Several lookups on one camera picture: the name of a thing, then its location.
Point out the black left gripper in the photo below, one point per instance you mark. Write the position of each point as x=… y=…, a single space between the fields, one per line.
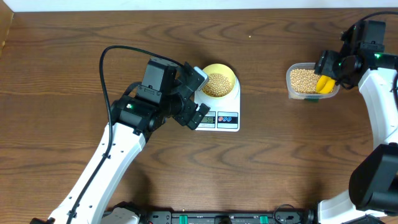
x=185 y=116

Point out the soybeans in yellow bowl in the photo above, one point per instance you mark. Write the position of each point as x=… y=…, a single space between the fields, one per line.
x=218 y=85

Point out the soybeans in container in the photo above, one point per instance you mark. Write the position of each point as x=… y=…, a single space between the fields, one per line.
x=304 y=80

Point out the white digital kitchen scale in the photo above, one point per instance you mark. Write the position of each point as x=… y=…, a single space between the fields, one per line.
x=224 y=114

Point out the pale yellow bowl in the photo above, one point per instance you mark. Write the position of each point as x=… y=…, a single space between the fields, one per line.
x=222 y=69

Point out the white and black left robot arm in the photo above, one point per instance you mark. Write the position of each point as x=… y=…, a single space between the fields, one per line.
x=165 y=92

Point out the yellow plastic measuring scoop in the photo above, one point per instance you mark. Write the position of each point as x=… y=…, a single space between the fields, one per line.
x=325 y=85

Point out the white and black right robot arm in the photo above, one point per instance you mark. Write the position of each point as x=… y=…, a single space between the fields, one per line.
x=363 y=63

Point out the clear plastic container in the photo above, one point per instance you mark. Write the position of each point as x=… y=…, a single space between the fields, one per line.
x=303 y=96

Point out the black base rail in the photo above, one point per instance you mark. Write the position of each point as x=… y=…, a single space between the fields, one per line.
x=284 y=216

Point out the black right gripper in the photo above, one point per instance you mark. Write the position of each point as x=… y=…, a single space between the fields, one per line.
x=324 y=63

